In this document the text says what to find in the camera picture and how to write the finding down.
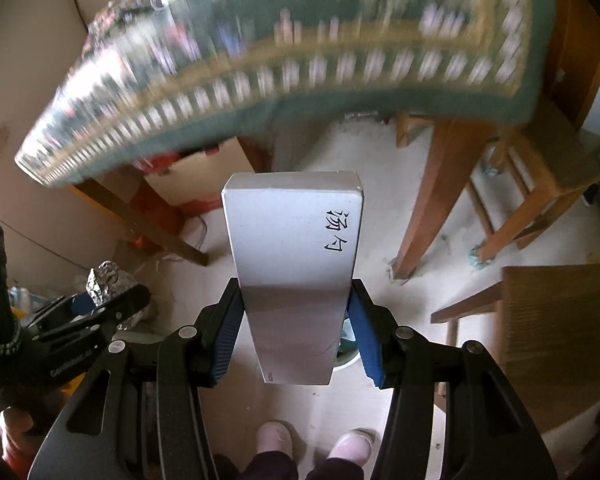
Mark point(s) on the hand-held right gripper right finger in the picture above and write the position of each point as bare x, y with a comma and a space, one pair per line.
370, 345

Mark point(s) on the wooden table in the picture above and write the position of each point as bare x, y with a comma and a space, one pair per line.
430, 185

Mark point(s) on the dark wooden door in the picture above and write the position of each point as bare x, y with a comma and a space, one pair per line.
580, 35

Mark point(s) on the person's left hand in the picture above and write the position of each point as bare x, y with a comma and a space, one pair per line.
15, 422

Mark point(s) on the person's left forearm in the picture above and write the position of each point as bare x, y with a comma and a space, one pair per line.
7, 462

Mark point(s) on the foil ball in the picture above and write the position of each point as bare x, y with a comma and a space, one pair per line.
107, 282

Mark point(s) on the floral green tablecloth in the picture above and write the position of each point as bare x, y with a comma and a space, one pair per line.
330, 35

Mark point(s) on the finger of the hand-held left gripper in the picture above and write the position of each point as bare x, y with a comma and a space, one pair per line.
115, 310
55, 310

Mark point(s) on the wooden chair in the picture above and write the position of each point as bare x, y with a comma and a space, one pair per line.
530, 175
545, 340

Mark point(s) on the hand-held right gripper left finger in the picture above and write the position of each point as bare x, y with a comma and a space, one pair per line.
225, 340

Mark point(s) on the white cardboard box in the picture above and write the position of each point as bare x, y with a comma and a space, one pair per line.
290, 270

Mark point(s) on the pink slipper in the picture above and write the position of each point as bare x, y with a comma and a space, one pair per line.
277, 437
350, 445

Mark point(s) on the beige cardboard panel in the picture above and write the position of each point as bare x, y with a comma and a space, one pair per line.
165, 185

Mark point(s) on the person's purple trousers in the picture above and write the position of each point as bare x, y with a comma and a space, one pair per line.
260, 467

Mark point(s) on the white bowl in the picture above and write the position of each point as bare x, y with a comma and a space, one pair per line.
344, 355

